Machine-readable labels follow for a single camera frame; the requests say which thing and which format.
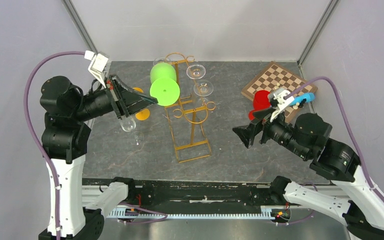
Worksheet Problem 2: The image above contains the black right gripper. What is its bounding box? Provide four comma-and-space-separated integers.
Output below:
231, 104, 310, 158

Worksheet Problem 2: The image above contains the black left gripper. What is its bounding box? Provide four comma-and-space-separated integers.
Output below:
72, 72, 158, 121

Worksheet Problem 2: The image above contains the orange wine glass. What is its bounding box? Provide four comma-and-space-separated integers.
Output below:
133, 87, 151, 121

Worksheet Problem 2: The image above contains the clear wine glass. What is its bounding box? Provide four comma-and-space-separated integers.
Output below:
193, 80, 214, 97
118, 116, 145, 146
152, 56, 172, 66
186, 64, 206, 80

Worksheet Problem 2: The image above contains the red wine glass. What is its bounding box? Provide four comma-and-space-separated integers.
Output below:
248, 90, 271, 121

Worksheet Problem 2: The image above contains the green wine glass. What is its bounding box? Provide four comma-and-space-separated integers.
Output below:
149, 62, 180, 107

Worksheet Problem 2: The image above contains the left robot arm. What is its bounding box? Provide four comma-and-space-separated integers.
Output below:
39, 74, 158, 240

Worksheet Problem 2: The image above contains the white chess pawn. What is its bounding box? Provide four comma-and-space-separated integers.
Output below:
293, 102, 300, 109

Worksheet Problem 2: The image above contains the black chess piece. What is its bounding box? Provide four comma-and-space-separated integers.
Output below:
298, 101, 305, 108

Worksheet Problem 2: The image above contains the wooden chessboard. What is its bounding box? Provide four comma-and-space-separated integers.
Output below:
241, 61, 307, 102

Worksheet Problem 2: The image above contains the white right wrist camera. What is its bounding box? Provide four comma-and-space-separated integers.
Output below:
268, 87, 295, 122

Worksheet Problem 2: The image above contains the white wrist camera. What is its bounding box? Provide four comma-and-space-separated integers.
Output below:
84, 50, 109, 89
268, 87, 295, 122

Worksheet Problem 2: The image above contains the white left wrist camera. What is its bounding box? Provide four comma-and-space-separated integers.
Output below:
84, 50, 109, 89

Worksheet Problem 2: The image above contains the gold wire glass rack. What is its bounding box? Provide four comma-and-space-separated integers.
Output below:
164, 52, 216, 163

